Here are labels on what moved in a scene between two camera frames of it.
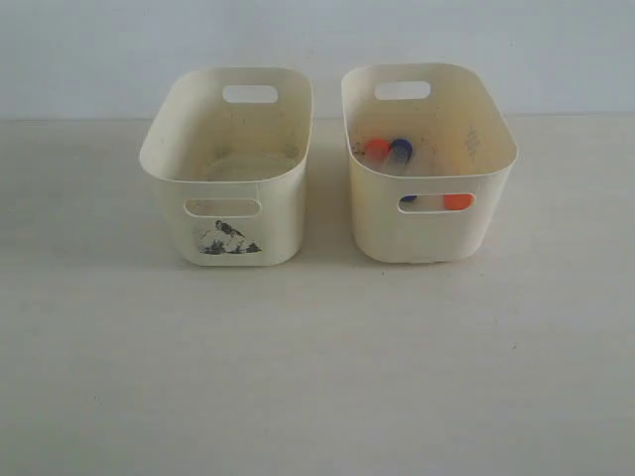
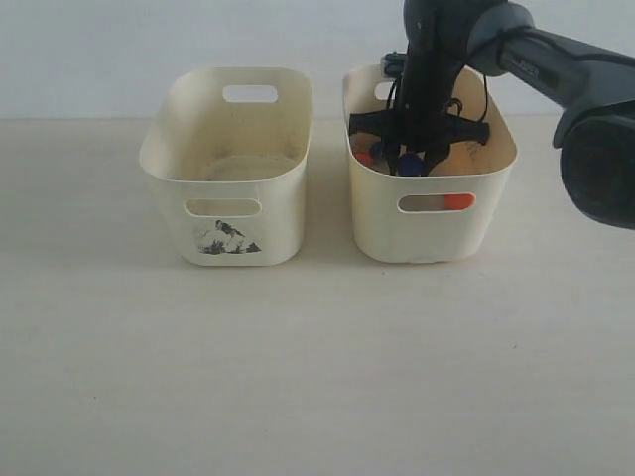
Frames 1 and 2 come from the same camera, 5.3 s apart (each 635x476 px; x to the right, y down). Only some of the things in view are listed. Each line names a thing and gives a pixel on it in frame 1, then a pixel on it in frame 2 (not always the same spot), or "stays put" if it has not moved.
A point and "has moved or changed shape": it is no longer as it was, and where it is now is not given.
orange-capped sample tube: (376, 149) has moved or changed shape
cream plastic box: (231, 146) stays put
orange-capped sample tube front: (459, 201) stays put
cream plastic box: (430, 148) stays put
